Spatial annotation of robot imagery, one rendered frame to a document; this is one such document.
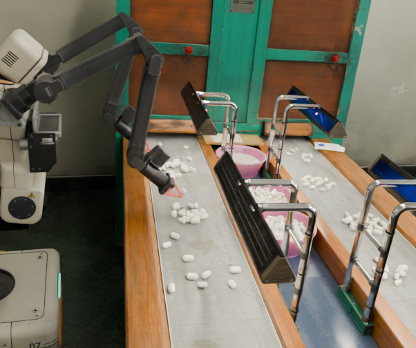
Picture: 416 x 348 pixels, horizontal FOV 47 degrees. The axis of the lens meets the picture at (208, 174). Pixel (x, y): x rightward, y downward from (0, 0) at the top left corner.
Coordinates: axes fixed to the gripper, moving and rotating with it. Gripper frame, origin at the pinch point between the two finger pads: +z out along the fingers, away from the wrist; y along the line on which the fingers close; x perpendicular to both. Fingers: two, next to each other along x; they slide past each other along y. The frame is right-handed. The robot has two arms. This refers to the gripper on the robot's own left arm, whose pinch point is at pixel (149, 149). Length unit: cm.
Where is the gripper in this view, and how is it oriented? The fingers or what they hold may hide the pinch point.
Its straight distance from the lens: 225.8
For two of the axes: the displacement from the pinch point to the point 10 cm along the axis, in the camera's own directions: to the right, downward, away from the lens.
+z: 6.9, 6.0, 4.1
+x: -7.0, 6.9, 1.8
